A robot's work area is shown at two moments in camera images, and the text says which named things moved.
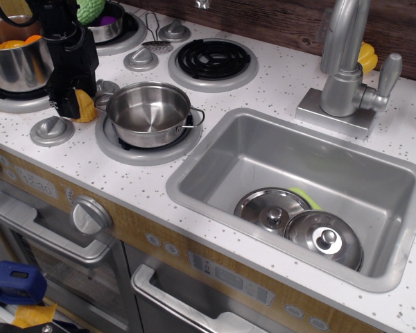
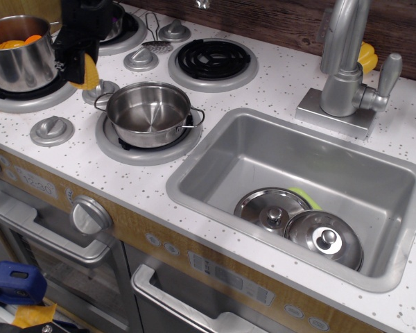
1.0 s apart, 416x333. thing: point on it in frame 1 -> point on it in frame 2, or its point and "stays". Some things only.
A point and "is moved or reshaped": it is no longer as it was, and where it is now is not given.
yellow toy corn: [86, 106] is moved or reshaped
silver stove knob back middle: [142, 60] stays
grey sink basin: [219, 154] stays
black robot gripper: [75, 60] -> [85, 23]
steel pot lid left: [270, 209] stays
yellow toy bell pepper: [367, 58] stays
